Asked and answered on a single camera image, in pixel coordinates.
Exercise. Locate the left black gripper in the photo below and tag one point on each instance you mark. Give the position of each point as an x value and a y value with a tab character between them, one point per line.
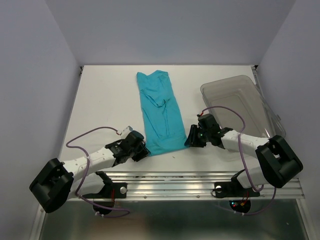
144	151

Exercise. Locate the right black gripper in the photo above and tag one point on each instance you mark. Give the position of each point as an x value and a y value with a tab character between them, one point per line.
191	139

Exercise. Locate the turquoise t shirt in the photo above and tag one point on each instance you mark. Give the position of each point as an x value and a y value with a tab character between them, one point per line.
163	124

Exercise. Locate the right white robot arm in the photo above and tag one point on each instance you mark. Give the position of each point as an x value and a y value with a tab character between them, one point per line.
278	163

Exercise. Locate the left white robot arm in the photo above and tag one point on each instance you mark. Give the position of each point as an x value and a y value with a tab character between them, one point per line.
84	177

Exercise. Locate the clear plastic bin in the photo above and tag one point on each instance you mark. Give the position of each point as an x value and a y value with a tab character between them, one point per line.
240	94

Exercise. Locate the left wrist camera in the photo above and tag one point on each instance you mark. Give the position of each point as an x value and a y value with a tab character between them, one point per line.
123	133

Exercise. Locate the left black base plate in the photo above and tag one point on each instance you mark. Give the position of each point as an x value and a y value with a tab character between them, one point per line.
118	190

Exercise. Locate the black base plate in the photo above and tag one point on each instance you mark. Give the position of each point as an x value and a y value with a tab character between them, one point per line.
118	190
229	189

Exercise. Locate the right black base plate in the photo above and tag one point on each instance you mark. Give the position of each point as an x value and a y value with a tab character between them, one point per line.
229	189

